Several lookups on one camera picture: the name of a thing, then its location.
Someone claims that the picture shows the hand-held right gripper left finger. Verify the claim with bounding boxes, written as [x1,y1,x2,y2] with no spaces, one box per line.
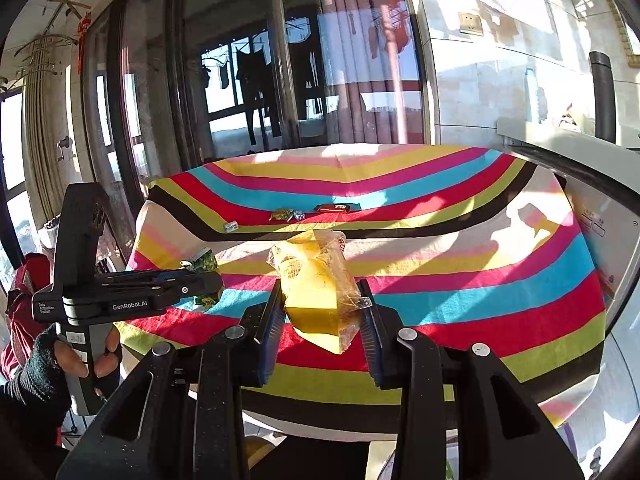
[56,279,287,480]

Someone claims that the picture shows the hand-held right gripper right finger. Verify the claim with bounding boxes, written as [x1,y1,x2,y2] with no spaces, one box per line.
[356,279,586,480]

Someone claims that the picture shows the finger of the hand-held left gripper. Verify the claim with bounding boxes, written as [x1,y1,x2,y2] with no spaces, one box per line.
[150,271,224,312]
[106,268,197,287]

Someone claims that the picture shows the large yellow cake packet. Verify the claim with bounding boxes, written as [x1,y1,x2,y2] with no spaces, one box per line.
[266,230,373,356]

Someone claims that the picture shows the person's left forearm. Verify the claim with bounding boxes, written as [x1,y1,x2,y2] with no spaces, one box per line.
[0,380,71,466]

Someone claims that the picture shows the person's left hand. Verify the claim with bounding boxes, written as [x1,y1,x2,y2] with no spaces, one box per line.
[12,325,123,413]

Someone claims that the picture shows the red jacket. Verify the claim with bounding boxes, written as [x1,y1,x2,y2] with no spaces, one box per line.
[0,252,56,381]

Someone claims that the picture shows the striped colourful tablecloth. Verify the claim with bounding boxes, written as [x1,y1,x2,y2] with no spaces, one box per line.
[112,144,608,441]

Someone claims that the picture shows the beige curtain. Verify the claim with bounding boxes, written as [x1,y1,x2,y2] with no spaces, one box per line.
[22,35,68,221]

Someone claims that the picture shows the dry branch decoration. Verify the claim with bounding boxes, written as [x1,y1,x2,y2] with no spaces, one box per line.
[12,32,76,78]

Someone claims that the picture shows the red hanging ornament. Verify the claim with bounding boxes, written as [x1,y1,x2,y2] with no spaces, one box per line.
[76,17,93,76]

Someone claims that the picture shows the small dark hanging garment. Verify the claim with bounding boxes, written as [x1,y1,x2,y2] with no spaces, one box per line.
[202,57,231,91]

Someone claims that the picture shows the reddish striped curtain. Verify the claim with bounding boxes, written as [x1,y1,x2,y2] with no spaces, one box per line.
[315,0,431,146]

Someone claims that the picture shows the white appliance with panel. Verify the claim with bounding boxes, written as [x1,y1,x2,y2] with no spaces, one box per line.
[560,170,640,311]

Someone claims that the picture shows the white counter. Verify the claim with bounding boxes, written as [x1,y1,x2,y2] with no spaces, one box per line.
[497,117,640,196]

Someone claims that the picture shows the small brown pale object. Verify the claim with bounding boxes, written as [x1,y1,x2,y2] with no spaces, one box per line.
[559,104,585,128]

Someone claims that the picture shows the black thermos bottle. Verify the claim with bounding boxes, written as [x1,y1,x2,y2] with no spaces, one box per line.
[589,51,617,145]

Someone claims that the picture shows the gold-framed mirror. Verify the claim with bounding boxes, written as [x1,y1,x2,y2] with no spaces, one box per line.
[602,0,640,58]

